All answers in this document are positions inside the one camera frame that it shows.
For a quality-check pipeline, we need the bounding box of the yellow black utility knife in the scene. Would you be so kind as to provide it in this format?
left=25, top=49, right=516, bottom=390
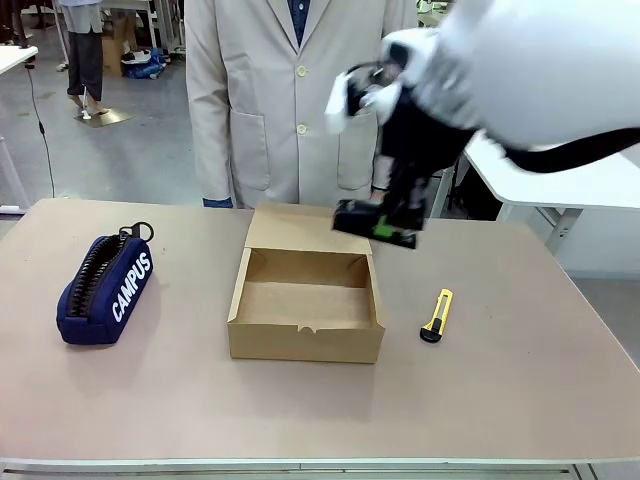
left=419, top=288, right=455, bottom=344

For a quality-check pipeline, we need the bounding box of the white desk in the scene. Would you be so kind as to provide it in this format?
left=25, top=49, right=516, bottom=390
left=0, top=43, right=40, bottom=76

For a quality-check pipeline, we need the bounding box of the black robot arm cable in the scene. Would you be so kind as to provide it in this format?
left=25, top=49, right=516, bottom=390
left=479, top=127, right=640, bottom=175

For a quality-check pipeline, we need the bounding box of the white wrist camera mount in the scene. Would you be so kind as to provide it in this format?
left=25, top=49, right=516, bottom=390
left=324, top=69, right=404, bottom=135

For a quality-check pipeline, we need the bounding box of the gold floor plate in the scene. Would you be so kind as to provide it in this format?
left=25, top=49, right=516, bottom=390
left=73, top=108, right=135, bottom=129

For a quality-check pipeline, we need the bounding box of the person in beige lab coat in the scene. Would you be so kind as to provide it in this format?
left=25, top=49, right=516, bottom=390
left=185, top=0, right=419, bottom=210

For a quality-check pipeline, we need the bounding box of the brown cardboard box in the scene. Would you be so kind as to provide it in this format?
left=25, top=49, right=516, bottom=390
left=227, top=201, right=386, bottom=365

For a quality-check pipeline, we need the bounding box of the blue bag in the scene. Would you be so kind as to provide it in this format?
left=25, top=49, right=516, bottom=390
left=122, top=47, right=169, bottom=81

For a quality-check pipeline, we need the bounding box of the black hanging cable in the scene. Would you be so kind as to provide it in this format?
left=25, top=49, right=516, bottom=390
left=24, top=63, right=56, bottom=200

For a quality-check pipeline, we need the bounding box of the blue dotted shirt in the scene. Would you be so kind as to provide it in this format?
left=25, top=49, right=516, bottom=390
left=286, top=0, right=312, bottom=49

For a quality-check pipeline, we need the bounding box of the navy CAMPUS pencil case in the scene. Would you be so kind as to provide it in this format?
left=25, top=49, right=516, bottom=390
left=56, top=221, right=155, bottom=346

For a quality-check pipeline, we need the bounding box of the white side table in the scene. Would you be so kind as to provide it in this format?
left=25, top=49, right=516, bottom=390
left=462, top=130, right=640, bottom=251

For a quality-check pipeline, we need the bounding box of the background person in grey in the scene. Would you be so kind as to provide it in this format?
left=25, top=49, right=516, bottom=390
left=55, top=0, right=109, bottom=115

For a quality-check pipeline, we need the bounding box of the brown cardboard carton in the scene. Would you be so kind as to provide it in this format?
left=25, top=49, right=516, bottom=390
left=101, top=13, right=139, bottom=78

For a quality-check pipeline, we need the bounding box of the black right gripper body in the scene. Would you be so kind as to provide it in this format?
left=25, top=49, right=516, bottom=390
left=378, top=92, right=484, bottom=177

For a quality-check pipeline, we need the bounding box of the person's left hand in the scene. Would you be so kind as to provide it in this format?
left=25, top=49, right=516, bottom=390
left=370, top=167, right=392, bottom=204

